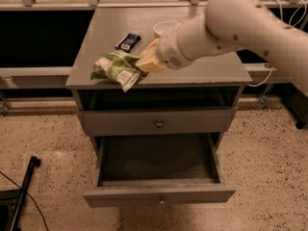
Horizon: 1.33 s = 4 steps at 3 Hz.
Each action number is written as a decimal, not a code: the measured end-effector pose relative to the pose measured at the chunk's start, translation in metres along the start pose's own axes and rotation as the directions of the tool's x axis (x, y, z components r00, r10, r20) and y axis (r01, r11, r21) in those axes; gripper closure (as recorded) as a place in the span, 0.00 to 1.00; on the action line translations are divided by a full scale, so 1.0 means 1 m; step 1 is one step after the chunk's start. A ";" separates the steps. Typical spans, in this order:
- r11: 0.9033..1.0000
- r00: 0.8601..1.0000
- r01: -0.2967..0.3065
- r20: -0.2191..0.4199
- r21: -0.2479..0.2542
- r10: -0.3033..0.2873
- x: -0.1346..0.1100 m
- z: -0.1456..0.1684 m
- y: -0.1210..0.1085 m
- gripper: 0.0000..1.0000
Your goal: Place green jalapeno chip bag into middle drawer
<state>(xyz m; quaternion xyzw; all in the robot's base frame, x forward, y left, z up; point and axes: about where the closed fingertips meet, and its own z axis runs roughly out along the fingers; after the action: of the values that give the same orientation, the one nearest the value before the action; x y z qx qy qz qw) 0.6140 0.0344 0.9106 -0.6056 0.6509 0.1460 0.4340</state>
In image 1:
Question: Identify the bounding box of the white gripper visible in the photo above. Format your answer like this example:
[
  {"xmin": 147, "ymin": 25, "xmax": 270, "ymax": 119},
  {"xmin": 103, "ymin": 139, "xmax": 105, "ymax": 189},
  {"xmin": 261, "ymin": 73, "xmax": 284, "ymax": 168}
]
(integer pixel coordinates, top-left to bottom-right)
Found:
[{"xmin": 136, "ymin": 25, "xmax": 192, "ymax": 73}]

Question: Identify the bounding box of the green jalapeno chip bag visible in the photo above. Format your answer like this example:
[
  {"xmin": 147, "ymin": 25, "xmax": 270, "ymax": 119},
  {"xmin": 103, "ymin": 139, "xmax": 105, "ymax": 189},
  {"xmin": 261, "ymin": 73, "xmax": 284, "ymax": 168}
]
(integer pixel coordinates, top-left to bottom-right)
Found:
[{"xmin": 90, "ymin": 50, "xmax": 147, "ymax": 92}]

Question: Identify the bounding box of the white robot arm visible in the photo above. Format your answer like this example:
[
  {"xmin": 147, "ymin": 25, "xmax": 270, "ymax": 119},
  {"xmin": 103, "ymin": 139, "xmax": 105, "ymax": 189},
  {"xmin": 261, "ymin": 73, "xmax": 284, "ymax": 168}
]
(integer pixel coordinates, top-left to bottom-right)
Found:
[{"xmin": 137, "ymin": 0, "xmax": 308, "ymax": 95}]

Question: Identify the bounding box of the grey wooden drawer cabinet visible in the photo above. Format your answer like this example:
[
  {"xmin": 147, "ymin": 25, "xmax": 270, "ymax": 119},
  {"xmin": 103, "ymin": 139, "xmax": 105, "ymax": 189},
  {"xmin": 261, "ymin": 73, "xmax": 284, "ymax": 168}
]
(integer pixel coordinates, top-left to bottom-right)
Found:
[{"xmin": 66, "ymin": 7, "xmax": 251, "ymax": 151}]

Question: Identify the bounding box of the closed grey upper drawer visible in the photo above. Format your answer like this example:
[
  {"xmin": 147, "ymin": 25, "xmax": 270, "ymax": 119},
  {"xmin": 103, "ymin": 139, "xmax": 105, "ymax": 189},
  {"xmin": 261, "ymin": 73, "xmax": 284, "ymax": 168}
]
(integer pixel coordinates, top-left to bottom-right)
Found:
[{"xmin": 77, "ymin": 108, "xmax": 236, "ymax": 137}]

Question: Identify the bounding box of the open grey lower drawer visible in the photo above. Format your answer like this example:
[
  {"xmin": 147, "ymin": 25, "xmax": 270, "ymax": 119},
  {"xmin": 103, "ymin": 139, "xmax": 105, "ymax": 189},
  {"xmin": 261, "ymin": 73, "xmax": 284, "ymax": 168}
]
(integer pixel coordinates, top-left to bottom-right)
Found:
[{"xmin": 83, "ymin": 134, "xmax": 235, "ymax": 208}]

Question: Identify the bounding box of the dark blue snack bar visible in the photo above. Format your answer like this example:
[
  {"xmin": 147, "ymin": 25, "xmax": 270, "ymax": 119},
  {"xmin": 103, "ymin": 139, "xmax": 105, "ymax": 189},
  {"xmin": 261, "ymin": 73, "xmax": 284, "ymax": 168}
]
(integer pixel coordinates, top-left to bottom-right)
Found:
[{"xmin": 115, "ymin": 33, "xmax": 141, "ymax": 53}]

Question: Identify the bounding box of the white ceramic bowl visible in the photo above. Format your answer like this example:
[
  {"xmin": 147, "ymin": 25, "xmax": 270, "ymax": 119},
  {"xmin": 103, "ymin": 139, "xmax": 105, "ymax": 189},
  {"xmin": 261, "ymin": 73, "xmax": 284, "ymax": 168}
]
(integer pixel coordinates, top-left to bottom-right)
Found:
[{"xmin": 153, "ymin": 21, "xmax": 178, "ymax": 38}]

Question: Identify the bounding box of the black stand leg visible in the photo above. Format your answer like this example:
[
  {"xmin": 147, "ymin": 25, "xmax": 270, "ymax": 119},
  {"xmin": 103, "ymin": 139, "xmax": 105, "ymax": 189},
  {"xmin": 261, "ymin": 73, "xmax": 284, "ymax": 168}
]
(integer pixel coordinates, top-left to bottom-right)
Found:
[{"xmin": 1, "ymin": 156, "xmax": 40, "ymax": 231}]

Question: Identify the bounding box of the thin black floor cable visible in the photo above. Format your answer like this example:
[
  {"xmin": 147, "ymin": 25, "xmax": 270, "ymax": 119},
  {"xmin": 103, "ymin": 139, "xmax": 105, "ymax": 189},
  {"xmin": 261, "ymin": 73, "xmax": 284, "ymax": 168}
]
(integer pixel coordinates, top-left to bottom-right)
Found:
[{"xmin": 0, "ymin": 170, "xmax": 50, "ymax": 231}]

